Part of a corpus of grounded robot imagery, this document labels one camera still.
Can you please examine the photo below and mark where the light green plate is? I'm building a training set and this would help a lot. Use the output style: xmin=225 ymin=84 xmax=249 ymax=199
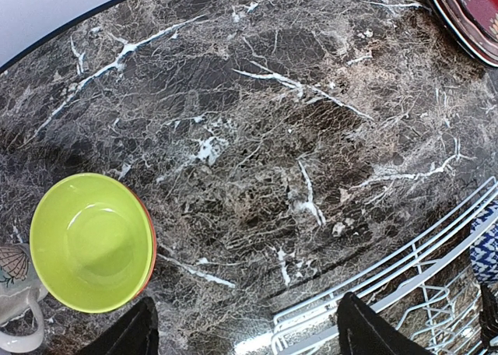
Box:
xmin=423 ymin=0 xmax=498 ymax=69

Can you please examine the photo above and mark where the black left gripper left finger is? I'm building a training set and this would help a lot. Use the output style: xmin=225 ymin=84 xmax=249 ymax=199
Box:
xmin=77 ymin=297 xmax=159 ymax=355

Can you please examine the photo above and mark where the lime green bowl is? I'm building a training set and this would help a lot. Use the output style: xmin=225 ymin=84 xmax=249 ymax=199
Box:
xmin=29 ymin=173 xmax=153 ymax=314

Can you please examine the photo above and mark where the red floral plate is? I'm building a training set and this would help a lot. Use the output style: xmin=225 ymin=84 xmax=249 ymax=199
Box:
xmin=459 ymin=0 xmax=497 ymax=41

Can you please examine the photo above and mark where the blue white zigzag bowl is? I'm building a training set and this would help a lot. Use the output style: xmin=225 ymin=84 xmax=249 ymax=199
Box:
xmin=469 ymin=201 xmax=497 ymax=285

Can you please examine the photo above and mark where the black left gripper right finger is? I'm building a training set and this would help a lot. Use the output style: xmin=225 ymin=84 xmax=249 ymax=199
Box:
xmin=337 ymin=292 xmax=432 ymax=355

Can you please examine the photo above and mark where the white patterned tall mug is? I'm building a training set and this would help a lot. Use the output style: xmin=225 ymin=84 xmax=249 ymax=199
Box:
xmin=1 ymin=243 xmax=47 ymax=353

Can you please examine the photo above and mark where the white wire dish rack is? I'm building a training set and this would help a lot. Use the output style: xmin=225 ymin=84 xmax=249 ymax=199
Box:
xmin=233 ymin=175 xmax=498 ymax=355

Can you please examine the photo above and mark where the pink polka dot plate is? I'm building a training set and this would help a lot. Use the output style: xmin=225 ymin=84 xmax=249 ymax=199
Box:
xmin=431 ymin=0 xmax=498 ymax=60

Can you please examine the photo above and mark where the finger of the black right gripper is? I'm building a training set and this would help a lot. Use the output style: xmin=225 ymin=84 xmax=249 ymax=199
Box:
xmin=479 ymin=284 xmax=497 ymax=350

